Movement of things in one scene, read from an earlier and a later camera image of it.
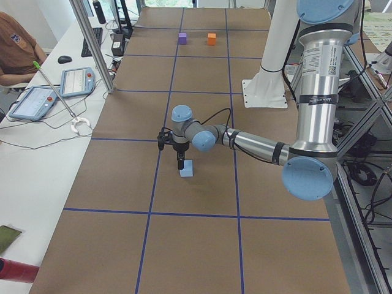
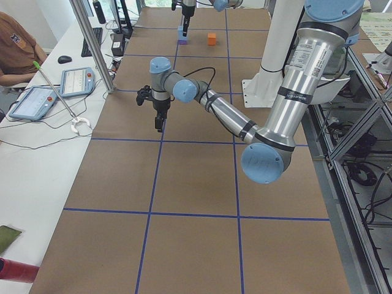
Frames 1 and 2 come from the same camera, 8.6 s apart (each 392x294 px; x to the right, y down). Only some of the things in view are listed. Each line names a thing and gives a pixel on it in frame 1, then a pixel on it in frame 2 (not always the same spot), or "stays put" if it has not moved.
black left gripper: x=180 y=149 to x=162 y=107
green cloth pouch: x=7 y=235 stays put
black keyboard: x=98 y=32 stays put
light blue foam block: x=187 y=170 to x=180 y=33
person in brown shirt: x=18 y=51 stays put
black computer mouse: x=64 y=59 stays put
